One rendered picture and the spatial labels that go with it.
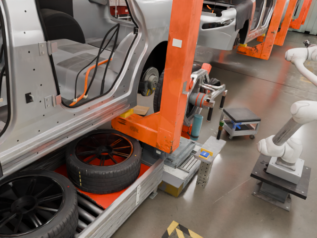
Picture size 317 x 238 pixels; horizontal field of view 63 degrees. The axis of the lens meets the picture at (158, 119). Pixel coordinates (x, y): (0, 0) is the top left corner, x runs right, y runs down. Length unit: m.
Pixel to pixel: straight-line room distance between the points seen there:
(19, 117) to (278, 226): 2.29
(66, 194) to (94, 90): 0.99
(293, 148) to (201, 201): 0.98
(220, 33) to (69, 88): 3.16
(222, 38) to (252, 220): 3.37
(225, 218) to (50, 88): 1.86
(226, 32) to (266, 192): 3.09
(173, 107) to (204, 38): 3.10
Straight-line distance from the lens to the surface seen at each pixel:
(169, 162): 2.82
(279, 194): 2.93
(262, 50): 6.07
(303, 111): 2.16
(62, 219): 1.82
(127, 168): 2.15
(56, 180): 2.09
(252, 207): 2.82
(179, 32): 1.91
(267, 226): 2.72
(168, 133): 2.19
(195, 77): 2.40
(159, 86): 2.40
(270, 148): 2.57
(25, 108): 1.69
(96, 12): 4.39
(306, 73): 2.44
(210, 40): 5.06
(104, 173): 2.10
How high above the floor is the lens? 1.89
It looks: 29 degrees down
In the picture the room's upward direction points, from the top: 6 degrees clockwise
